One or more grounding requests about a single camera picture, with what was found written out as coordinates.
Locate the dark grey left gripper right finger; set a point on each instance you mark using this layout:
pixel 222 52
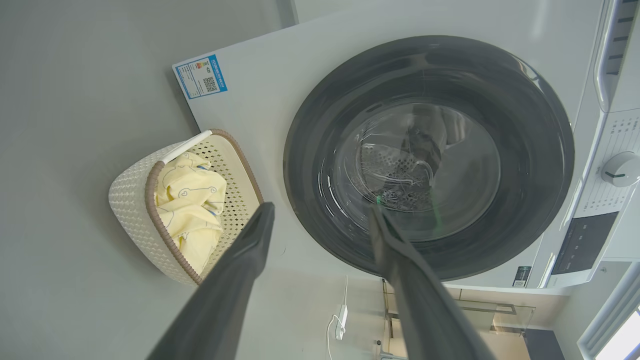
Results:
pixel 425 310

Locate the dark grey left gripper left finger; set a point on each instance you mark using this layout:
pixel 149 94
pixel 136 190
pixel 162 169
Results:
pixel 225 290

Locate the pale yellow printed garment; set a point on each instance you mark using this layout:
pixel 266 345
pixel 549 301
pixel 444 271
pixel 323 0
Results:
pixel 185 185
pixel 195 240

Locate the washing machine glass door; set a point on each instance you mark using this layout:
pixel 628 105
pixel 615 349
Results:
pixel 310 150

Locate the dark washing machine control panel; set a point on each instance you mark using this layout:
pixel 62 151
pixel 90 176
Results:
pixel 585 242

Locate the white front-load washing machine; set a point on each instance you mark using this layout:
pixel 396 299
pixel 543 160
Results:
pixel 260 90

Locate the white control dial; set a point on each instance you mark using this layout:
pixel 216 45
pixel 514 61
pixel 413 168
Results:
pixel 620 170

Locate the beige glass cabinet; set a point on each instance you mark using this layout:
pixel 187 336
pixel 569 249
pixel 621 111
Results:
pixel 505 347

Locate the small black QR sticker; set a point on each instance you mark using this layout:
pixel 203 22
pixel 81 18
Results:
pixel 521 276

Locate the cream perforated laundry basket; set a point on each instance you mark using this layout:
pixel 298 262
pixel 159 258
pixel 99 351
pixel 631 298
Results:
pixel 127 200

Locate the blue energy label sticker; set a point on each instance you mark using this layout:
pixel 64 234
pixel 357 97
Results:
pixel 200 77

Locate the white detergent drawer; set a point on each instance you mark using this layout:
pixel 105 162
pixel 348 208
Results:
pixel 620 50

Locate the white window frame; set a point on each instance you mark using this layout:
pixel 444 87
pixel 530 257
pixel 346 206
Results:
pixel 607 320

